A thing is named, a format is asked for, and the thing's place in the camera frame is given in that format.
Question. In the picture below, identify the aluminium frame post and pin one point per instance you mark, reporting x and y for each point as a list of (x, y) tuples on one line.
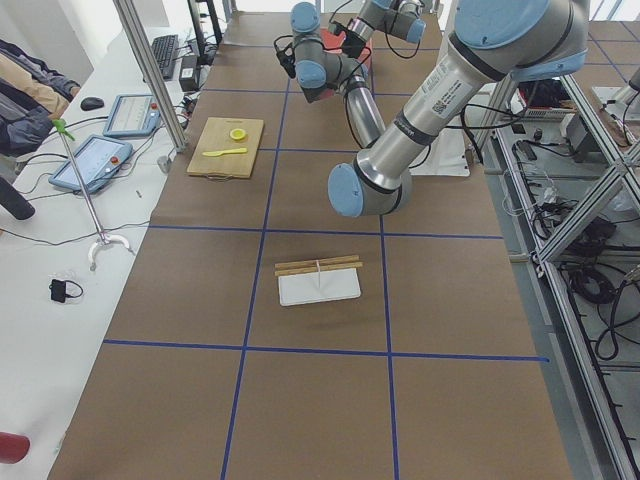
[(143, 54)]

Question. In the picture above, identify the white towel rack stand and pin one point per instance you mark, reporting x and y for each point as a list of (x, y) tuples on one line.
[(318, 280)]

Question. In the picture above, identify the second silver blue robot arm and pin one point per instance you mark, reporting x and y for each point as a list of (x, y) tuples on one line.
[(399, 19)]

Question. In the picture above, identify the blue teach pendant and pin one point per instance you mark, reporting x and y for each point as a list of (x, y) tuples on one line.
[(98, 159), (132, 116)]

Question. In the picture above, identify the blue teach pendant far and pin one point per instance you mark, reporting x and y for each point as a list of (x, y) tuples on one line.
[(132, 116)]

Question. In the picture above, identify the black foam handle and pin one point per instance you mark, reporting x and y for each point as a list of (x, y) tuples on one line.
[(14, 202)]

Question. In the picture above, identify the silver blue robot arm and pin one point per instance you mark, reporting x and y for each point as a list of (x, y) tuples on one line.
[(491, 40)]

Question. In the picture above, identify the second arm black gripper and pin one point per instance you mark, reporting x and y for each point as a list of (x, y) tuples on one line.
[(356, 44)]

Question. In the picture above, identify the black keyboard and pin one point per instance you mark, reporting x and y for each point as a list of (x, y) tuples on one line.
[(164, 50)]

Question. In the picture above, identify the black computer mouse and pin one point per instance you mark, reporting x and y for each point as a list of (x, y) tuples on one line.
[(91, 103)]

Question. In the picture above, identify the yellow lemon slice toy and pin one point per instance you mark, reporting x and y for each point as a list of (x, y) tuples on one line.
[(237, 134)]

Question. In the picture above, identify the yellow plastic knife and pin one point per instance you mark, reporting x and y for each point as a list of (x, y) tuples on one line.
[(219, 153)]

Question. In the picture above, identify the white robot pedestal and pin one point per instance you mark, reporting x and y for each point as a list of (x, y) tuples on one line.
[(447, 154)]

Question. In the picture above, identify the wooden cutting board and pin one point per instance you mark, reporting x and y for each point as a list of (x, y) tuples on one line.
[(215, 136)]

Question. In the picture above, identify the jacket on chair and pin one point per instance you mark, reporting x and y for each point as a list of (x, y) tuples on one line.
[(33, 95)]

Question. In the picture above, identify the pink plastic bin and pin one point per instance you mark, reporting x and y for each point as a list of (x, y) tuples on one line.
[(371, 60)]

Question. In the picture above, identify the small black strap device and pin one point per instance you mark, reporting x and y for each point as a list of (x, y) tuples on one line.
[(63, 290)]

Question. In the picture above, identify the blue teach pendant near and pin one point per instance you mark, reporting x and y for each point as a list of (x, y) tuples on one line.
[(98, 159)]

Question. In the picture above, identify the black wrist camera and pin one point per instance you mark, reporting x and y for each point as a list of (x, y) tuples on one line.
[(285, 55)]

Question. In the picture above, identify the metal stand with green clip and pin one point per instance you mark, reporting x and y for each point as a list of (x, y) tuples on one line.
[(104, 238)]

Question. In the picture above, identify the black power adapter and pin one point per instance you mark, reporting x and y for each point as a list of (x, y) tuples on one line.
[(189, 73)]

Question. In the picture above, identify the red cylinder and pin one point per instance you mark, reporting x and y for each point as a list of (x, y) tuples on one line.
[(13, 447)]

